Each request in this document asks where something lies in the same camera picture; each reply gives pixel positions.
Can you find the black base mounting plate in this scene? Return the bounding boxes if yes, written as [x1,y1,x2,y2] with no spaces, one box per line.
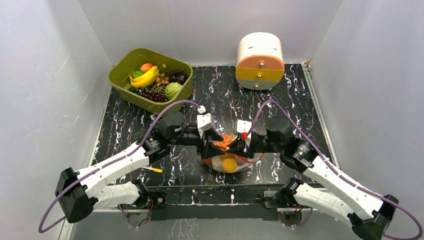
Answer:
[125,183,303,222]

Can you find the dark brown toy fruit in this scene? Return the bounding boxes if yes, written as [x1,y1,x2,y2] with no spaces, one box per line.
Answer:
[154,64,188,86]

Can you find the yellow toy banana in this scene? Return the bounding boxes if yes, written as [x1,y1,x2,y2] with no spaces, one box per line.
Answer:
[129,65,159,88]

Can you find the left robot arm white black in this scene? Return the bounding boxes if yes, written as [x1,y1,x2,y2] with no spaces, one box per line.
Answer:
[55,111,224,223]

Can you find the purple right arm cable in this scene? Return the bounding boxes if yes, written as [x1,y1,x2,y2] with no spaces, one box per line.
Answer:
[246,99,424,240]

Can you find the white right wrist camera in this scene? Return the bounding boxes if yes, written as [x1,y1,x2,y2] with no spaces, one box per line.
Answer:
[234,119,252,141]

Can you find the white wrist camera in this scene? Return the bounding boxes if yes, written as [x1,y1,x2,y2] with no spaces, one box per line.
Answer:
[234,119,252,141]
[196,105,214,138]

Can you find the clear zip bag orange zipper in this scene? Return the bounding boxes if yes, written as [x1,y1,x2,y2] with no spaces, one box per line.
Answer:
[201,134,265,173]

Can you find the yellow toy lemon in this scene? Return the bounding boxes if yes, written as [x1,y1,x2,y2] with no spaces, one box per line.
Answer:
[221,158,238,173]

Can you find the round white mini drawer cabinet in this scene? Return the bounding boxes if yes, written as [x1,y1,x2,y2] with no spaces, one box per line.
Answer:
[235,32,285,91]

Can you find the aluminium frame rail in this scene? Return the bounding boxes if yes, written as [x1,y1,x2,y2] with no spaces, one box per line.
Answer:
[277,62,374,240]

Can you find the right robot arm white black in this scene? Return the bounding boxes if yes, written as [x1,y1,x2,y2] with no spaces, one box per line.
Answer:
[228,117,395,240]

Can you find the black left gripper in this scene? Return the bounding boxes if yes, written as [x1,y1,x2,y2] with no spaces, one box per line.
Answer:
[169,129,226,158]

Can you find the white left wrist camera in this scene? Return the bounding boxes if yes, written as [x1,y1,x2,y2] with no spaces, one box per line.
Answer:
[196,105,214,138]

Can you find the light green toy cabbage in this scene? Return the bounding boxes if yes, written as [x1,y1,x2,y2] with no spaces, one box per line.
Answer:
[164,82,183,100]

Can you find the dark purple toy grapes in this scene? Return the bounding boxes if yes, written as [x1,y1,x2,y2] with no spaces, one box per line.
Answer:
[128,87,169,103]

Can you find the green toy lime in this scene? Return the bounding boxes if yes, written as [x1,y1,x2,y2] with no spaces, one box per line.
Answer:
[131,71,143,79]

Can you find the white pen yellow cap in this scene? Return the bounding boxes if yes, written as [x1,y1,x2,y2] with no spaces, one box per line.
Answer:
[142,166,163,174]

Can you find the olive green plastic bin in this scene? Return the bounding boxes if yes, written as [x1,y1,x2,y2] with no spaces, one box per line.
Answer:
[108,48,194,114]

